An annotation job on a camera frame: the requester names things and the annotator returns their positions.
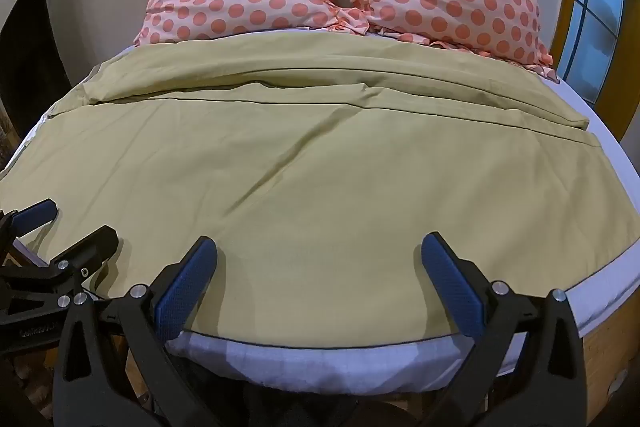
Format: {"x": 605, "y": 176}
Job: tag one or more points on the yellow bed sheet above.
{"x": 325, "y": 217}

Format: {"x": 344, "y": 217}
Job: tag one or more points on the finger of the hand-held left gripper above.
{"x": 92, "y": 244}
{"x": 36, "y": 212}

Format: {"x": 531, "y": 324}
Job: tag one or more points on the folded yellow blanket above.
{"x": 300, "y": 67}

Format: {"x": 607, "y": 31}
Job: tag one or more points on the white mattress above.
{"x": 310, "y": 359}

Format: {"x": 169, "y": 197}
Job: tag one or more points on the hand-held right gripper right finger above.
{"x": 452, "y": 287}

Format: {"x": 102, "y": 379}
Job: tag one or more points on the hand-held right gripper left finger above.
{"x": 186, "y": 287}

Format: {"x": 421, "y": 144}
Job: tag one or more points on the wooden bed frame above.
{"x": 611, "y": 357}

